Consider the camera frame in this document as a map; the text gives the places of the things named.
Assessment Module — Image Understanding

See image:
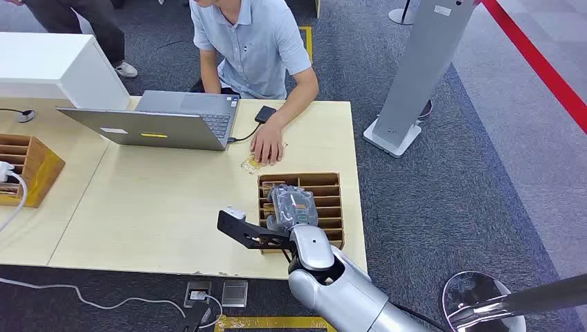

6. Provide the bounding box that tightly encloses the round stanchion base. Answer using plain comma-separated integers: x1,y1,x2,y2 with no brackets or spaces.
388,0,419,26

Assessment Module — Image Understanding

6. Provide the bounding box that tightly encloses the black drive cable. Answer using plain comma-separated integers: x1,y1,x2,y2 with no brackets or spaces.
227,122,263,145

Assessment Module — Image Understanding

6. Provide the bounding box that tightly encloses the white cabinet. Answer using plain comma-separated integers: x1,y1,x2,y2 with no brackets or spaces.
0,31,132,111

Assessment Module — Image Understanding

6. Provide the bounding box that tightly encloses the floor outlet box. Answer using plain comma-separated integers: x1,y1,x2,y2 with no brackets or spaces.
183,280,213,309

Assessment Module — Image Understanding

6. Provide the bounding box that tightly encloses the white floor cable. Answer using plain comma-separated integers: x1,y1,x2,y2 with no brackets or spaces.
0,277,224,331

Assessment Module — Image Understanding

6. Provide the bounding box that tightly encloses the person's left hand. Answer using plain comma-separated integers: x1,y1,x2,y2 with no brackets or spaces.
249,122,286,167

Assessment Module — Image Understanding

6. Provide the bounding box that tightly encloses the white plug cable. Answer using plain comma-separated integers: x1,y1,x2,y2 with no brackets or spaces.
0,171,29,234

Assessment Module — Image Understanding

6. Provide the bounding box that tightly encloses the yellow floor tape frame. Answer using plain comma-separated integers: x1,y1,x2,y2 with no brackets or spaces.
213,315,337,332
298,25,314,65

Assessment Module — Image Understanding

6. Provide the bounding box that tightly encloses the black bracket wrist camera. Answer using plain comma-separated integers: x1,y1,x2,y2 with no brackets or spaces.
216,207,295,251

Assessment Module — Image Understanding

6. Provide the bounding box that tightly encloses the black external drive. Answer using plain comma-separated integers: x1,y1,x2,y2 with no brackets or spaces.
253,105,278,125

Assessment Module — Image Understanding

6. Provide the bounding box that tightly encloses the red barrier belt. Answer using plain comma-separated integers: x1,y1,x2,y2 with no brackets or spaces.
480,0,587,135

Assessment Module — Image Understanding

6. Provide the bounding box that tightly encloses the desk grommet with black cable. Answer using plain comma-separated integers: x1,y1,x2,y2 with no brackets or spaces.
0,107,37,124

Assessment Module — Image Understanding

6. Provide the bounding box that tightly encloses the wooden slotted card holder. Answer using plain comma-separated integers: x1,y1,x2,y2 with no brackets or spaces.
257,172,345,256
0,133,66,209

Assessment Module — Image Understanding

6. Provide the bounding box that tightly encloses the standing person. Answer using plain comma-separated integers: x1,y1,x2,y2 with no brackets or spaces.
0,0,139,80

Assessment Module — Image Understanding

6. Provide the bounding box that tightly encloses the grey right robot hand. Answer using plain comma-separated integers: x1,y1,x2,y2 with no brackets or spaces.
265,184,320,233

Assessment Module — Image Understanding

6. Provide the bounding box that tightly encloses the grey kiosk stand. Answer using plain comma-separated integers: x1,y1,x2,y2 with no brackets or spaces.
362,0,479,160

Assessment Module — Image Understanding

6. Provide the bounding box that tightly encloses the grey open laptop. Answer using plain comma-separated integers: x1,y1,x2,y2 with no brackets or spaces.
56,89,241,152

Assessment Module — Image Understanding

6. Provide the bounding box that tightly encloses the metal floor plate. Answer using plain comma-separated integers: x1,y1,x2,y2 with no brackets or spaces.
221,279,249,308

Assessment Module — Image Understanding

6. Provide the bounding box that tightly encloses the black shoe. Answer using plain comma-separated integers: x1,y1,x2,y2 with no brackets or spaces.
417,98,434,122

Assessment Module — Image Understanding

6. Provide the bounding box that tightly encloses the seated person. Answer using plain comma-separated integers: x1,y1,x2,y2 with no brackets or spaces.
188,0,320,167

